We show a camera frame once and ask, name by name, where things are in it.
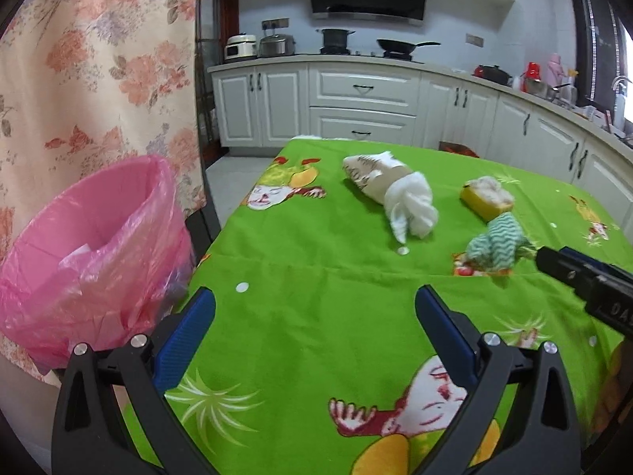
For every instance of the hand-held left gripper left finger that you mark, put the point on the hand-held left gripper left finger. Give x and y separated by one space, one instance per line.
183 336

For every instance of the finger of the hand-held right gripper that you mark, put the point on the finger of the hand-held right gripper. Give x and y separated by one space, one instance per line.
598 263
564 269

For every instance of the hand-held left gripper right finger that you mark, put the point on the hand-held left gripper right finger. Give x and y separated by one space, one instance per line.
445 336

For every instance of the green striped rag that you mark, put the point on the green striped rag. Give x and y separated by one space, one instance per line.
499 242

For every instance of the yellow sponge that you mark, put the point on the yellow sponge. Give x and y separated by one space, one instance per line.
487 200

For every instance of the pink trash bin with bag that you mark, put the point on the pink trash bin with bag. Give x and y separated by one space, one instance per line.
99 217

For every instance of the white knotted rag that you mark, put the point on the white knotted rag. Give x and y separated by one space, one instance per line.
413 205

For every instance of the green printed tablecloth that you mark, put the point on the green printed tablecloth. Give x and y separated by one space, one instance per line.
321 282

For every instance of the steel faucet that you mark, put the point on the steel faucet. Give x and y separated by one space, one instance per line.
618 94

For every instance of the white cloth bundle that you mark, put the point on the white cloth bundle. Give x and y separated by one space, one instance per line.
368 175

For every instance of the steel bowl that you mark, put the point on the steel bowl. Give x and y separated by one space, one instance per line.
541 88

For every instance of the pink bottle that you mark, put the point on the pink bottle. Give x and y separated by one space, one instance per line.
555 69

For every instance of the red kettle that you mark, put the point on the red kettle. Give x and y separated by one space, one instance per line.
532 72

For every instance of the red casserole pot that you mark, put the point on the red casserole pot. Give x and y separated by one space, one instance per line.
492 74

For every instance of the dark window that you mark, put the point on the dark window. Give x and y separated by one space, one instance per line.
593 34

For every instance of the white lower cabinets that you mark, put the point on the white lower cabinets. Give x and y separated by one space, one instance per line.
366 104

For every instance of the black frying pan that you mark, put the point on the black frying pan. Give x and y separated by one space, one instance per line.
398 47

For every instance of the floral curtain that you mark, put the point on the floral curtain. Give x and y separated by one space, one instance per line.
99 59

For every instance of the white rice cooker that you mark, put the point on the white rice cooker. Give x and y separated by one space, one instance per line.
241 48

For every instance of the steel pressure cooker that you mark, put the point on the steel pressure cooker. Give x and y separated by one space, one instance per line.
277 45

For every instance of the black stock pot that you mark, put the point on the black stock pot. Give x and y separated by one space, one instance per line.
335 40

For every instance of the wall socket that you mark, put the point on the wall socket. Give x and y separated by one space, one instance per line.
474 39
275 23

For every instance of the dark wooden door frame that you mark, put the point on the dark wooden door frame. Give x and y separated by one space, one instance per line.
228 34

